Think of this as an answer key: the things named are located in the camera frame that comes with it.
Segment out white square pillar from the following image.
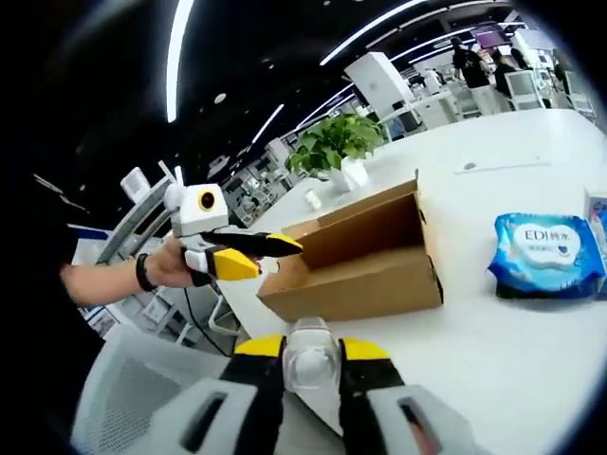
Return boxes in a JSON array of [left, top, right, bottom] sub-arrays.
[[344, 51, 416, 118]]

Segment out brown cardboard shoe box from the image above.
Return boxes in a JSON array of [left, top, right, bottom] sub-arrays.
[[255, 168, 446, 324]]

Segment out green plant in white pot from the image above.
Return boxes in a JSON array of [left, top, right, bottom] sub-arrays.
[[284, 113, 384, 193]]

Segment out white mesh office chair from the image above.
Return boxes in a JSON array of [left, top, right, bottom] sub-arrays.
[[505, 70, 544, 113]]

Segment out white table cable cover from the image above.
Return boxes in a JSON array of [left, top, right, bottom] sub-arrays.
[[453, 158, 554, 175]]

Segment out small white square device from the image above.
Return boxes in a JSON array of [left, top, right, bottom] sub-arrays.
[[120, 166, 152, 203]]

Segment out black wristband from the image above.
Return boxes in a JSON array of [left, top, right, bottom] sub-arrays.
[[135, 252, 158, 293]]

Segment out white carton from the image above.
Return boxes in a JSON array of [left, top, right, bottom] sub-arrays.
[[581, 187, 607, 247]]

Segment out curved ceiling light strip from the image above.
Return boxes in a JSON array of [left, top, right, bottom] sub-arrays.
[[320, 0, 447, 66], [165, 0, 196, 124]]

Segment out clear plastic bottle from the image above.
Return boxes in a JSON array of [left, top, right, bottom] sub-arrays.
[[282, 317, 346, 395]]

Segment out grey metal shelf rack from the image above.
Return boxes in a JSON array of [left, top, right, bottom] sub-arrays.
[[97, 160, 186, 266]]

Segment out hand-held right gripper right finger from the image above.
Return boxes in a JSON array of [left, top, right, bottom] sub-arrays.
[[336, 335, 492, 455]]

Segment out purple wall screen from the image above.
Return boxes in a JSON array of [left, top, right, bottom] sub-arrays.
[[473, 26, 511, 48]]

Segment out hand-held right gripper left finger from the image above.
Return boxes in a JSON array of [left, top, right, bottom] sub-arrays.
[[137, 333, 286, 455]]

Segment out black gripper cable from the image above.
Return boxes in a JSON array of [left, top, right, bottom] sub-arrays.
[[182, 282, 238, 356]]

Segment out blue wet wipes soft pack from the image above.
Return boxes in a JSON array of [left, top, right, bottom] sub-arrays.
[[487, 211, 607, 300]]

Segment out person's black shirt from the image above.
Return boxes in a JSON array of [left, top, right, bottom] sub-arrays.
[[18, 170, 113, 428]]

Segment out person's left hand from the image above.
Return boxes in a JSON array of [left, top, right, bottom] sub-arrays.
[[144, 235, 200, 289]]

